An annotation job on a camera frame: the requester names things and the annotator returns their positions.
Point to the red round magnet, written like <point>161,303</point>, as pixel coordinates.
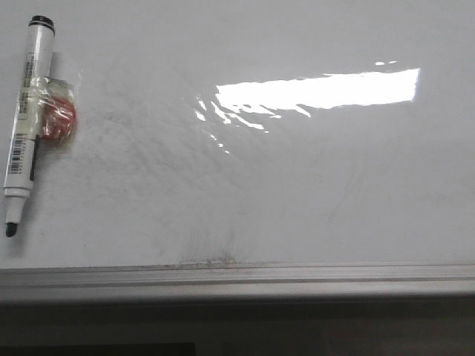
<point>58,112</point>

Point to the white whiteboard marker black tip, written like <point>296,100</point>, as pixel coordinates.
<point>24,143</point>

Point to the whiteboard with aluminium frame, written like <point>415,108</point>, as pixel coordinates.
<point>249,150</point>

